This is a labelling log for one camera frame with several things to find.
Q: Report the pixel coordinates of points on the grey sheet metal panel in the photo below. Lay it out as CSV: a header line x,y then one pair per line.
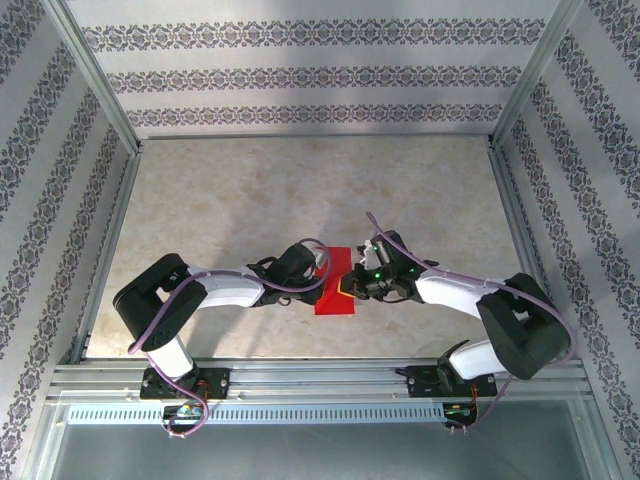
x,y
320,455

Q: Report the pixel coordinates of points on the red cloth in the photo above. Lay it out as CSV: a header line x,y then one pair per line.
x,y
334,306

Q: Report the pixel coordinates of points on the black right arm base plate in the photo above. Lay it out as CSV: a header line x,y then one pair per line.
x,y
422,382

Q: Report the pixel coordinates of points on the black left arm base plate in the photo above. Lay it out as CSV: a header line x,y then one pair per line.
x,y
217,382

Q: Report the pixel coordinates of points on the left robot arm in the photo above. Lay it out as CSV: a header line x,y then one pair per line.
x,y
230,292

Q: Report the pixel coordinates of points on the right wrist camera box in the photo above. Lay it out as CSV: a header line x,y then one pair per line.
x,y
387,250

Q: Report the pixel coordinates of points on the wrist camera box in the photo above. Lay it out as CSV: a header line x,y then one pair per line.
x,y
387,250
292,262

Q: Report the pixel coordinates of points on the aluminium frame post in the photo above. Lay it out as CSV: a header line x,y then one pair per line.
x,y
531,75
97,80

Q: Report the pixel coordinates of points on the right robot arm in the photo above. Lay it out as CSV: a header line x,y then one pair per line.
x,y
450,295

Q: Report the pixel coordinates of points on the wide aluminium mounting rail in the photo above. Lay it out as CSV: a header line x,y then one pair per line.
x,y
310,380

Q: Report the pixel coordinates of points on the short aluminium table-edge rail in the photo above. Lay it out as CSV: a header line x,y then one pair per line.
x,y
109,250
527,250

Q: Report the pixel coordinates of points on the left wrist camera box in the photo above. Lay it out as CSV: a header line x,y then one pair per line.
x,y
292,262

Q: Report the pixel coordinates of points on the long aluminium table-edge rail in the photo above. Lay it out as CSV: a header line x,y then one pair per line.
x,y
310,136

